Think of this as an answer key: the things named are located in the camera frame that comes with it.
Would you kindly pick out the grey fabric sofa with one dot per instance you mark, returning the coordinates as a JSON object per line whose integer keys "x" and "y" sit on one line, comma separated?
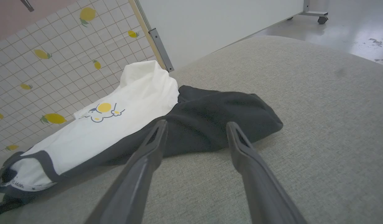
{"x": 319, "y": 124}

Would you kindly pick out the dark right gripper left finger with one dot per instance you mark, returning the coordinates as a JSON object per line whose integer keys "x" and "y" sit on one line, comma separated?
{"x": 135, "y": 180}

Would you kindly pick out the white and black t-shirt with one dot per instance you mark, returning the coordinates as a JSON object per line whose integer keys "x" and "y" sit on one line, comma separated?
{"x": 132, "y": 118}

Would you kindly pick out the white partition panel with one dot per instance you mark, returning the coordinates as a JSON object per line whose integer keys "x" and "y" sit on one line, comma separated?
{"x": 210, "y": 25}

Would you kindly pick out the dark grey bar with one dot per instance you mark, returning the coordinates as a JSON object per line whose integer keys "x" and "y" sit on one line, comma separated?
{"x": 27, "y": 5}

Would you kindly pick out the lemon print partition screen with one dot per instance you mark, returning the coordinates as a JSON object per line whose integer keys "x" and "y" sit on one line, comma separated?
{"x": 54, "y": 77}

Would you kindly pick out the grey caster foot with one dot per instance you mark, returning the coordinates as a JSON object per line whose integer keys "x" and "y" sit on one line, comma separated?
{"x": 316, "y": 14}

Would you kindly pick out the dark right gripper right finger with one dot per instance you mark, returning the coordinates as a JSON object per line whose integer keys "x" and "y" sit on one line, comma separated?
{"x": 260, "y": 186}

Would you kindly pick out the grey metal partition post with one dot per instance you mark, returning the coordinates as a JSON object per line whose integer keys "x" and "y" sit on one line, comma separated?
{"x": 162, "y": 49}

